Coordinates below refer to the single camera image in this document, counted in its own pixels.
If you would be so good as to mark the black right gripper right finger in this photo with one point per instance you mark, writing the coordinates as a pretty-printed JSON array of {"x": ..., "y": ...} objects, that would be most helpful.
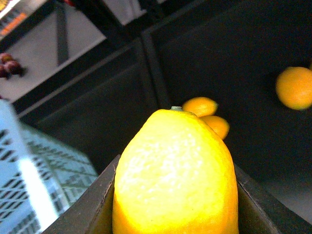
[{"x": 261, "y": 213}]

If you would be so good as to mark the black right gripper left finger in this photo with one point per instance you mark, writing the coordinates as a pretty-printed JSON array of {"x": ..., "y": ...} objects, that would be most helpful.
[{"x": 92, "y": 212}]

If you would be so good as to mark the yellow lemon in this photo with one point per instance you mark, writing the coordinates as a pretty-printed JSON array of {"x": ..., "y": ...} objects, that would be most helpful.
[
  {"x": 176, "y": 176},
  {"x": 200, "y": 106},
  {"x": 218, "y": 124}
]

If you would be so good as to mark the light blue plastic basket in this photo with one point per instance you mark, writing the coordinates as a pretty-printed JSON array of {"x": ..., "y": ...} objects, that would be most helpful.
[{"x": 40, "y": 177}]

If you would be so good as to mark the yellow lemon top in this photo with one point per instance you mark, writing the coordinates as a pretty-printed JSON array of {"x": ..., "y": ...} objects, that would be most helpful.
[{"x": 200, "y": 106}]

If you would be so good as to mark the orange fruit right edge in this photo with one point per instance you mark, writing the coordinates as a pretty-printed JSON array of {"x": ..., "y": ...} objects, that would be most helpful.
[{"x": 294, "y": 88}]

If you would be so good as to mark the dark plum group left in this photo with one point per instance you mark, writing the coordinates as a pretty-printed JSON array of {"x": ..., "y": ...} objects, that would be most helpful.
[{"x": 9, "y": 66}]

